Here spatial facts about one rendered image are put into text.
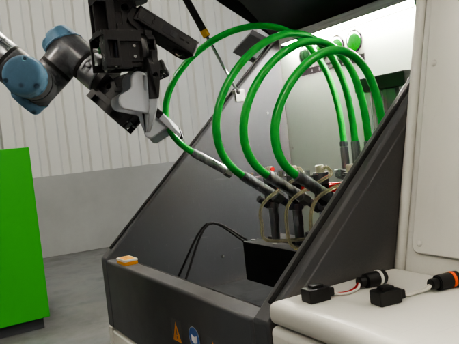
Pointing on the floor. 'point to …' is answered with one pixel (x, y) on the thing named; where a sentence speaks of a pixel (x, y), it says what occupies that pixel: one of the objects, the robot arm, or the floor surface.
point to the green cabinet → (20, 248)
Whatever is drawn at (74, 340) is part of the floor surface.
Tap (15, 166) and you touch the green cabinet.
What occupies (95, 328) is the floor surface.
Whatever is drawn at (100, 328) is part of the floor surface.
